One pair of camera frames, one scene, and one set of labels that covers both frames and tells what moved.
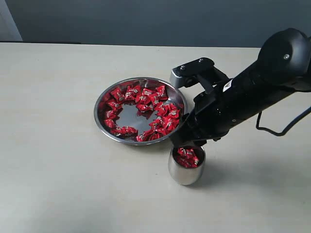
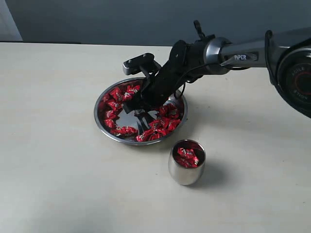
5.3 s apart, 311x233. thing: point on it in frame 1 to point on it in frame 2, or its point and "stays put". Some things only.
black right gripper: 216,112 to 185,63
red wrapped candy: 143,137 stays put
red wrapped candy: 110,123 stays put
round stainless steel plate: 139,111 stays put
